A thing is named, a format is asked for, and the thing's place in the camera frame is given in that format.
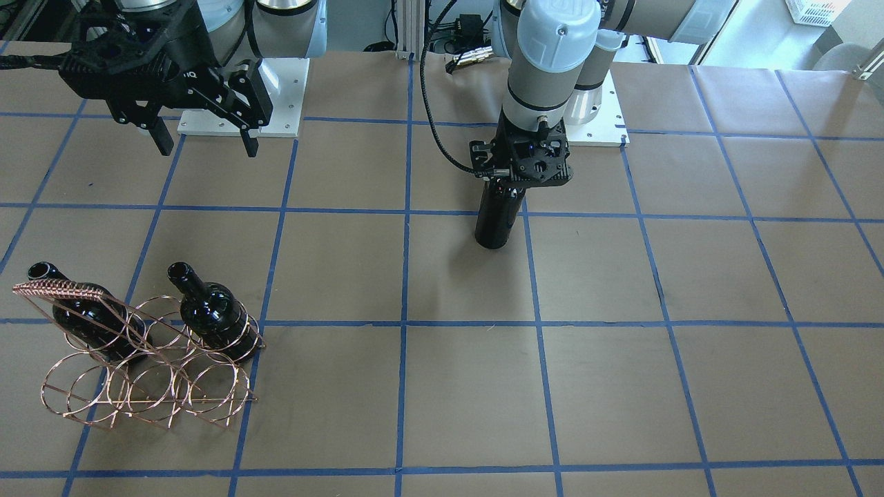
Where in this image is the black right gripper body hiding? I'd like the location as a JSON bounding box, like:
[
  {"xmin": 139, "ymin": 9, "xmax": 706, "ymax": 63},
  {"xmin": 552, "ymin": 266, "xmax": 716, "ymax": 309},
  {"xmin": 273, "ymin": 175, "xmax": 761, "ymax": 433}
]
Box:
[{"xmin": 58, "ymin": 1, "xmax": 222, "ymax": 125}]

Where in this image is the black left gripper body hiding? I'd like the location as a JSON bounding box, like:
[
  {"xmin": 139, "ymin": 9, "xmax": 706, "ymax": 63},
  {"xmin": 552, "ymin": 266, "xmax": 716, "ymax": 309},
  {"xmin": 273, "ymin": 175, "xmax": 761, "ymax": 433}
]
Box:
[{"xmin": 470, "ymin": 119, "xmax": 573, "ymax": 188}]

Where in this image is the dark glass wine bottle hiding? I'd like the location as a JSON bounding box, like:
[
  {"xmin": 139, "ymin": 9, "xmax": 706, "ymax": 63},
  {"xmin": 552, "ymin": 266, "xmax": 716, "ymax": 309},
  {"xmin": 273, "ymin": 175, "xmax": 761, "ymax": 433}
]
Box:
[{"xmin": 474, "ymin": 180, "xmax": 526, "ymax": 249}]

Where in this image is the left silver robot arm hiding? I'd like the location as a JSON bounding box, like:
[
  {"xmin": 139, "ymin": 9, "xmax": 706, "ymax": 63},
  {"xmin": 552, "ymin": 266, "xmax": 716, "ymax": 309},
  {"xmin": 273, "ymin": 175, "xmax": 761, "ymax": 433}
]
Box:
[{"xmin": 470, "ymin": 1, "xmax": 733, "ymax": 191}]

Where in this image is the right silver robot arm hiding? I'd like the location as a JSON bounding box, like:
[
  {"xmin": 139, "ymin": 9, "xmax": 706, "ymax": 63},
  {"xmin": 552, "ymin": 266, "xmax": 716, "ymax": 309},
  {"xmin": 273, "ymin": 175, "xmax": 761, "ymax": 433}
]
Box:
[{"xmin": 57, "ymin": 1, "xmax": 327, "ymax": 157}]

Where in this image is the white plastic basket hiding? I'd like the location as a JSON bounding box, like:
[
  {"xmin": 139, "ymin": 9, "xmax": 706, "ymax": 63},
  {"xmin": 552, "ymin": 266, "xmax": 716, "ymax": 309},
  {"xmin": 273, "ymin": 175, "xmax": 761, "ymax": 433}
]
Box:
[{"xmin": 784, "ymin": 0, "xmax": 850, "ymax": 28}]

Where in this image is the dark bottle in rack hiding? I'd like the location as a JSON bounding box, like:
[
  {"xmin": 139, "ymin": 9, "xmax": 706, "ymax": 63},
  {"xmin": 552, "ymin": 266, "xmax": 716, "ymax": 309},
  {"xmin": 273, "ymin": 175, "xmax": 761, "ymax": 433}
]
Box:
[
  {"xmin": 167, "ymin": 262, "xmax": 259, "ymax": 364},
  {"xmin": 52, "ymin": 299, "xmax": 153, "ymax": 364}
]

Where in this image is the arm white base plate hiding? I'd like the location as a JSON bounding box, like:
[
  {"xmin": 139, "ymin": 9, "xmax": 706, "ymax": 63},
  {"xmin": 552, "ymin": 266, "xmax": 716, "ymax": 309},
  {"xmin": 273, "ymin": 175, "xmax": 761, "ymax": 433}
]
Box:
[
  {"xmin": 513, "ymin": 69, "xmax": 629, "ymax": 147},
  {"xmin": 177, "ymin": 57, "xmax": 311, "ymax": 138}
]

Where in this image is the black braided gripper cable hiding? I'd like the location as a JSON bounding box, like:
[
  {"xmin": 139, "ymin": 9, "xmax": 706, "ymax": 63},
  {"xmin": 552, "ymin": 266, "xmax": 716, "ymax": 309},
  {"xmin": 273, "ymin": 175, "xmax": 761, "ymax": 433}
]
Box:
[{"xmin": 419, "ymin": 0, "xmax": 494, "ymax": 175}]

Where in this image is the aluminium frame post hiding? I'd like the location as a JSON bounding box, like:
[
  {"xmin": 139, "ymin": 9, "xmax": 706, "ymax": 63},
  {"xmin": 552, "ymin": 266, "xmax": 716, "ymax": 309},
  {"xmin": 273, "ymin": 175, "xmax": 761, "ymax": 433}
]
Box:
[{"xmin": 394, "ymin": 0, "xmax": 428, "ymax": 63}]

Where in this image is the copper wire wine rack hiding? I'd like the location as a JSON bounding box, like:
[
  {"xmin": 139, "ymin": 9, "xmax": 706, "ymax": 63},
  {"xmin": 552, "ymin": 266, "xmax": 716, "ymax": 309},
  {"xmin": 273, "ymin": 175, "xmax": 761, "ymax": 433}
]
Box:
[{"xmin": 12, "ymin": 279, "xmax": 257, "ymax": 430}]

